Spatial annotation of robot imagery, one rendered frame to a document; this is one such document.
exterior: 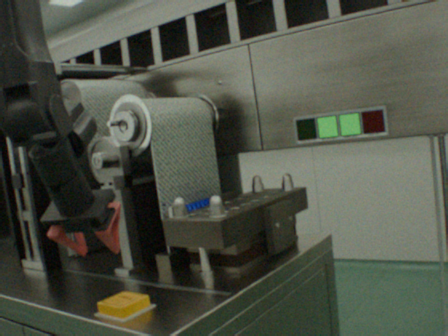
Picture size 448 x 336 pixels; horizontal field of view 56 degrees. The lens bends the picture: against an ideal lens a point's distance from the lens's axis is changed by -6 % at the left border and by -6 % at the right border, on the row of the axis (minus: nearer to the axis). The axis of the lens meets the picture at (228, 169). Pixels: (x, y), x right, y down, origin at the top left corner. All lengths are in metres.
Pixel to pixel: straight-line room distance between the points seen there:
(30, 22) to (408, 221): 3.26
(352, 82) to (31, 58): 0.78
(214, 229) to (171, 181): 0.22
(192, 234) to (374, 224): 2.81
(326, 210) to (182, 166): 2.76
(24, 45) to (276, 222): 0.69
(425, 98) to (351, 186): 2.63
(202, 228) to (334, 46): 0.55
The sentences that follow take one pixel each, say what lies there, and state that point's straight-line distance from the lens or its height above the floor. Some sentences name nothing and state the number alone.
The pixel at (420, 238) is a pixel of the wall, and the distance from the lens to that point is 3.61.
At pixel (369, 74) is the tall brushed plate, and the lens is 1.12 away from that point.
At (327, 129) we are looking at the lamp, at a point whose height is 1.18.
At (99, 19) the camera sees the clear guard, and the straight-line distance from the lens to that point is 1.74.
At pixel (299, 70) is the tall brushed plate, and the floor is 1.34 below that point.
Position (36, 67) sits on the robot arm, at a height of 1.31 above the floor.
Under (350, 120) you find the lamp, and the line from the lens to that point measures 1.13.
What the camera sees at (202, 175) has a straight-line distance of 1.18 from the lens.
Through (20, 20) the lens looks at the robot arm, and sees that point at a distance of 0.60.
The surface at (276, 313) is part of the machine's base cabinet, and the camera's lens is 1.00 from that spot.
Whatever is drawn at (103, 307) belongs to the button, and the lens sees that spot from 0.86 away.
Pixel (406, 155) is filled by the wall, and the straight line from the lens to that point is 3.51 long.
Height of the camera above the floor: 1.20
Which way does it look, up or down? 4 degrees down
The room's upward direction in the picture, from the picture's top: 7 degrees counter-clockwise
